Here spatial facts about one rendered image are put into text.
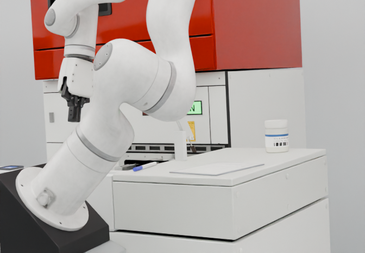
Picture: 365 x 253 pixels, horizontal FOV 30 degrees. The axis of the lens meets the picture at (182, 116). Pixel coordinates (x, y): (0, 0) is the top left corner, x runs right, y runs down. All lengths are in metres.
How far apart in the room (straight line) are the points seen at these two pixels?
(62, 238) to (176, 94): 0.40
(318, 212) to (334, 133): 1.66
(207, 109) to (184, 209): 0.72
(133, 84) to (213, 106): 0.94
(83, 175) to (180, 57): 0.33
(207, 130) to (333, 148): 1.50
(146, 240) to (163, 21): 0.57
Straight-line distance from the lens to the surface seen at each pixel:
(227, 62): 2.29
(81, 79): 1.86
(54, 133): 2.72
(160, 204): 1.68
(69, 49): 1.87
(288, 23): 2.78
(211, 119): 2.30
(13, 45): 4.98
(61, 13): 1.82
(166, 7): 1.48
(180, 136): 1.95
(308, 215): 2.01
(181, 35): 1.47
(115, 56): 1.36
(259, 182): 1.70
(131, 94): 1.39
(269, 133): 2.06
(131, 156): 2.48
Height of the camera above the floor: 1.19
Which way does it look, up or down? 3 degrees down
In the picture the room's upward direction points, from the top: 3 degrees counter-clockwise
